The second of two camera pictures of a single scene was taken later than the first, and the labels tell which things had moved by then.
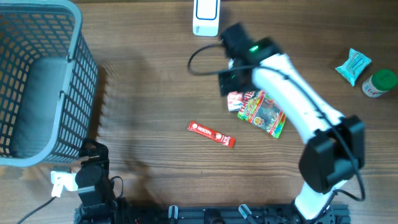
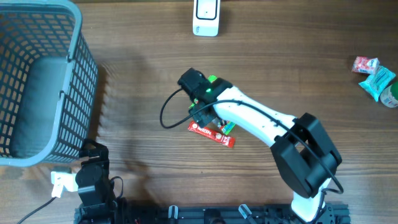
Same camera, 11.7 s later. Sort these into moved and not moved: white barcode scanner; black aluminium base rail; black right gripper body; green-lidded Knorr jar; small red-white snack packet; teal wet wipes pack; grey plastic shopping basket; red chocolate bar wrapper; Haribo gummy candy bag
Moved: green-lidded Knorr jar; Haribo gummy candy bag; black right gripper body; small red-white snack packet; teal wet wipes pack
Not moved: white barcode scanner; grey plastic shopping basket; black aluminium base rail; red chocolate bar wrapper
